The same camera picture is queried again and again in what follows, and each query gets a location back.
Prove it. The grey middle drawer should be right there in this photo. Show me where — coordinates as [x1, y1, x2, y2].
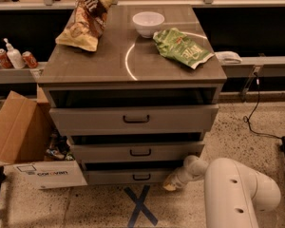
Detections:
[71, 142, 204, 163]

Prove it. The yellow brown chip bag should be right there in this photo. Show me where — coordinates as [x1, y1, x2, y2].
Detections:
[55, 0, 114, 52]

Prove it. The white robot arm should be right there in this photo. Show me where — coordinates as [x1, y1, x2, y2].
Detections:
[163, 155, 281, 228]

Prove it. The grey drawer cabinet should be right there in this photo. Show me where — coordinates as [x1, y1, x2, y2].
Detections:
[37, 4, 228, 176]

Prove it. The grey drawer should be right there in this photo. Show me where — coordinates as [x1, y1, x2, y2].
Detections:
[49, 104, 219, 136]
[71, 142, 204, 163]
[83, 160, 183, 185]

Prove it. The grey top drawer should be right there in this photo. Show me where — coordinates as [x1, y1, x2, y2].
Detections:
[49, 104, 219, 136]

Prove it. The red soda can left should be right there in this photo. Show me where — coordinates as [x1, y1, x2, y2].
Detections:
[0, 48, 12, 68]

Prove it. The white pump bottle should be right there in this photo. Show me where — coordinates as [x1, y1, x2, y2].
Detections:
[4, 38, 25, 69]

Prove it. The red soda can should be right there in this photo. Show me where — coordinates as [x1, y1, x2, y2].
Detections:
[22, 51, 38, 68]
[0, 48, 12, 68]

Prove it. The red soda can right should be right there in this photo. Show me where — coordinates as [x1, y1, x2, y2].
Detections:
[22, 51, 38, 68]

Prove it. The white bowl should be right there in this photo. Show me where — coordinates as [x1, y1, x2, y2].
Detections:
[132, 11, 164, 38]

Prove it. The grey bottom drawer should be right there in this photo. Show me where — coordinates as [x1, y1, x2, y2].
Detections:
[83, 160, 183, 185]

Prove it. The brown cardboard box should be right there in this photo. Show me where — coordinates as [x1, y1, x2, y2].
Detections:
[0, 91, 52, 163]

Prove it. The green chip bag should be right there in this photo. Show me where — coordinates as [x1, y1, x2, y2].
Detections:
[153, 28, 214, 69]

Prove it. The white folded cloth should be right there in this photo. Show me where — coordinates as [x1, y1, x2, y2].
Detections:
[216, 51, 242, 64]

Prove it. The black cable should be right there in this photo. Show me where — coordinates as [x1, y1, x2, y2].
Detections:
[242, 74, 284, 141]

